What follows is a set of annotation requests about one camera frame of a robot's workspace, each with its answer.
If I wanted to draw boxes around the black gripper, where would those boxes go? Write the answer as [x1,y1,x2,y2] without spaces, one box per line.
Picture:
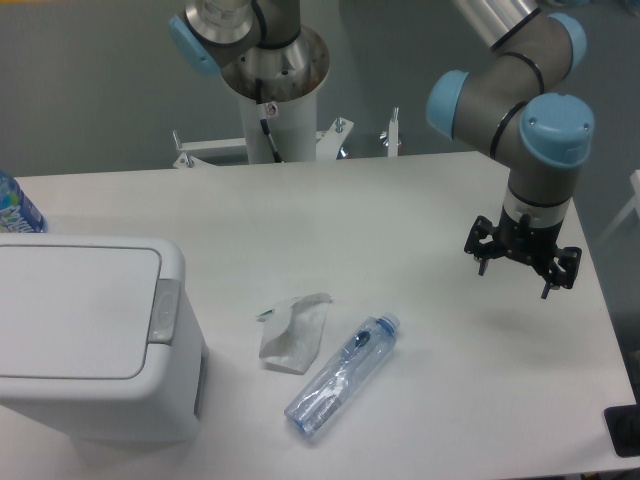
[464,203,582,299]

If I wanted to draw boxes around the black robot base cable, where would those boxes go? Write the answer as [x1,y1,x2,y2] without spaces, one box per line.
[253,76,284,164]

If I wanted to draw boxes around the white frame at right edge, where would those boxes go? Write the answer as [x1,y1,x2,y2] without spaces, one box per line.
[595,170,639,248]

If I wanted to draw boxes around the black device at table edge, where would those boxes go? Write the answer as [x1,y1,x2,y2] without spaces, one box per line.
[604,404,639,458]

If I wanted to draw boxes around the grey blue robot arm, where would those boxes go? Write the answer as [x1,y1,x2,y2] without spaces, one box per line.
[168,1,595,291]

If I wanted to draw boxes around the blue labelled water bottle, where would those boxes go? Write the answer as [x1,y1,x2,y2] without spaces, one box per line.
[1,171,47,233]

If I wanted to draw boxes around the empty clear plastic bottle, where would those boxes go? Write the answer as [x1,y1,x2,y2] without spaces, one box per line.
[284,313,400,438]

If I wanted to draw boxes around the crumpled white paper wrapper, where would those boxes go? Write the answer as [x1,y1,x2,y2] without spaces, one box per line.
[256,292,332,375]

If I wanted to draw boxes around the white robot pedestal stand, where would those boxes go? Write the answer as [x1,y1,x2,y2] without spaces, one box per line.
[171,25,404,170]

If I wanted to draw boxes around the white push-lid trash can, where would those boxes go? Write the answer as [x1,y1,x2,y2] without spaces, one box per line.
[1,234,208,442]

